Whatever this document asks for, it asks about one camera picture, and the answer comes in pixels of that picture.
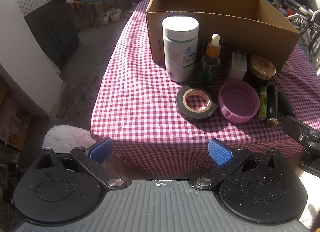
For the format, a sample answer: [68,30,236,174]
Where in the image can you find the black gold lipstick tube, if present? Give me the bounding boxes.
[266,85,278,127]

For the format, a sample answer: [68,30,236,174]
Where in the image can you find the black electrical tape roll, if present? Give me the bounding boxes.
[176,84,218,123]

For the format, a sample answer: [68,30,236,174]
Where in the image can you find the white wall charger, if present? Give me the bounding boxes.
[227,52,247,80]

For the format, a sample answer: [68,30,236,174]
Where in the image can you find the cardboard box on floor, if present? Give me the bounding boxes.
[1,78,31,151]

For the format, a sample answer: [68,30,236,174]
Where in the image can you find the green dropper bottle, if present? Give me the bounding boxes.
[199,33,221,86]

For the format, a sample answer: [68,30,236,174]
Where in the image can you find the white sneakers pair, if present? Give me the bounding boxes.
[100,8,122,26]

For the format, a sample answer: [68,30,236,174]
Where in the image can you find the brown cardboard box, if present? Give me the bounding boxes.
[146,0,300,70]

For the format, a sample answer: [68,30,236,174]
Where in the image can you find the wheelchair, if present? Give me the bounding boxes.
[277,0,319,75]

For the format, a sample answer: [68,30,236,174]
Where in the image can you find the black oval object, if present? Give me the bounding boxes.
[278,92,296,118]

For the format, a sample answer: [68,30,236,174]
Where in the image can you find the purple checkered tablecloth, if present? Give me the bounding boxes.
[90,0,320,180]

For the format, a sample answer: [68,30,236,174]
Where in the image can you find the purple plastic lid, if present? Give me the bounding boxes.
[218,80,260,124]

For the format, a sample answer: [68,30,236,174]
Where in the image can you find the polka dot covered cabinet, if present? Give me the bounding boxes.
[16,0,79,69]

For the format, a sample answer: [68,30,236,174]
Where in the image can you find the white fluffy cushion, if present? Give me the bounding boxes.
[42,125,95,153]

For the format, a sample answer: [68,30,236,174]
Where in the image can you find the white supplement bottle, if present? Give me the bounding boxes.
[162,16,199,82]

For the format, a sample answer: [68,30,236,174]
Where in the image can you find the gold lidded dark jar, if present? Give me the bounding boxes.
[243,55,276,91]

